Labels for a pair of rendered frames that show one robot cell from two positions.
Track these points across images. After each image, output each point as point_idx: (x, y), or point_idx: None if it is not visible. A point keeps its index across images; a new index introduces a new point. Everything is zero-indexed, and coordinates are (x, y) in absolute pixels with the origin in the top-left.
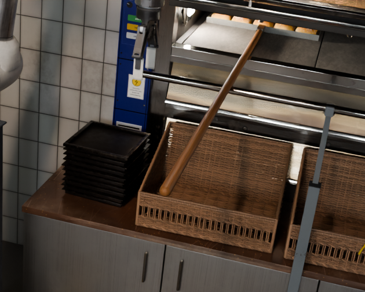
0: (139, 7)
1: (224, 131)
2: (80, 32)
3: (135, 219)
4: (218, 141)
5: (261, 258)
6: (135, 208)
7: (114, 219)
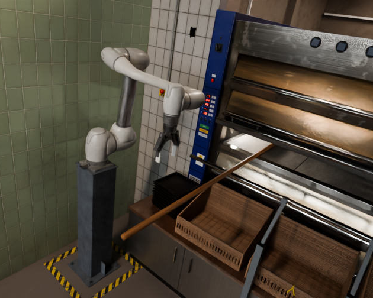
0: (164, 123)
1: (240, 192)
2: (180, 128)
3: None
4: (234, 197)
5: (230, 273)
6: None
7: (166, 225)
